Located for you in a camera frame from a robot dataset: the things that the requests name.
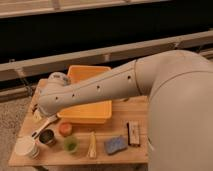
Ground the metal cup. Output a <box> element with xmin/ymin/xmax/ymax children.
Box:
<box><xmin>39</xmin><ymin>129</ymin><xmax>55</xmax><ymax>146</ymax></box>

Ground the blue sponge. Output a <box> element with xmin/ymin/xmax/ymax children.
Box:
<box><xmin>104</xmin><ymin>136</ymin><xmax>128</xmax><ymax>155</ymax></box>

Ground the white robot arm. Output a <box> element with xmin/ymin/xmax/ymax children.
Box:
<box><xmin>38</xmin><ymin>50</ymin><xmax>213</xmax><ymax>171</ymax></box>

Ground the dark wooden brush block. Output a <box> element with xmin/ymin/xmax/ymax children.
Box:
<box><xmin>127</xmin><ymin>121</ymin><xmax>140</xmax><ymax>146</ymax></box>

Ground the white dish brush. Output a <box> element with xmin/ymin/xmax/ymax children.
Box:
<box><xmin>31</xmin><ymin>115</ymin><xmax>58</xmax><ymax>139</ymax></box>

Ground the yellow plastic tub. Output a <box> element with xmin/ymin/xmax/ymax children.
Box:
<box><xmin>57</xmin><ymin>65</ymin><xmax>112</xmax><ymax>124</ymax></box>

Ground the orange small cup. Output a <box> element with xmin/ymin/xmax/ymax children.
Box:
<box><xmin>59</xmin><ymin>122</ymin><xmax>72</xmax><ymax>137</ymax></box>

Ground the wooden board table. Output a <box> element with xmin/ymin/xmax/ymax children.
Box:
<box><xmin>8</xmin><ymin>78</ymin><xmax>149</xmax><ymax>167</ymax></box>

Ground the green small cup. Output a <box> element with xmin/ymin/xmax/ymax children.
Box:
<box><xmin>63</xmin><ymin>136</ymin><xmax>78</xmax><ymax>154</ymax></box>

